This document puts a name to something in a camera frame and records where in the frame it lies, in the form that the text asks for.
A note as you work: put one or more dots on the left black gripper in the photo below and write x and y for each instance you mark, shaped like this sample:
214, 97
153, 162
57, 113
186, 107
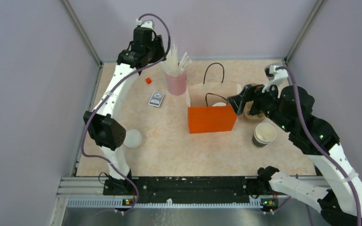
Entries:
157, 42

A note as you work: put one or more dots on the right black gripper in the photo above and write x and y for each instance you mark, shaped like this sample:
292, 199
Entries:
237, 101

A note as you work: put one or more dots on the white plastic cup lid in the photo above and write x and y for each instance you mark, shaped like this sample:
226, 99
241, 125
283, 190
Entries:
219, 104

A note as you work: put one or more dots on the orange paper bag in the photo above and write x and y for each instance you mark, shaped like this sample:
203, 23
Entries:
201, 116

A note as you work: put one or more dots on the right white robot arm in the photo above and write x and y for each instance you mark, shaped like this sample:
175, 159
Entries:
341, 203

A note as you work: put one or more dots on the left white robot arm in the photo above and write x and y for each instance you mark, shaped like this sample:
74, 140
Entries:
102, 124

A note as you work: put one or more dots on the white wrapped straws bundle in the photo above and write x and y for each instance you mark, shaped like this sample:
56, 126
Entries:
173, 66

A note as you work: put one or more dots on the small orange cube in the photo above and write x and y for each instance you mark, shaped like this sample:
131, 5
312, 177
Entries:
148, 80

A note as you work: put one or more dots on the stack of paper cups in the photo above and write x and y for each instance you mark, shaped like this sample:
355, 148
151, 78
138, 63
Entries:
263, 135

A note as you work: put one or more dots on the pink straw holder cup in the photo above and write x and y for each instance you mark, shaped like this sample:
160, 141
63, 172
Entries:
176, 85

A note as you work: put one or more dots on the blue playing card box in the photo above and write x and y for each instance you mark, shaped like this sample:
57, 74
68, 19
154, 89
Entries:
156, 99

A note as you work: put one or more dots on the stack of white lids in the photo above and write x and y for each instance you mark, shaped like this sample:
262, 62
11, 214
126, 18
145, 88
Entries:
133, 139

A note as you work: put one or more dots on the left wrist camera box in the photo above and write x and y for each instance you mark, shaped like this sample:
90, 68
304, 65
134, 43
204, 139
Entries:
145, 23

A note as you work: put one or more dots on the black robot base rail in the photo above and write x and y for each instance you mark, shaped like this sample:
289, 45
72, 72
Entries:
204, 191

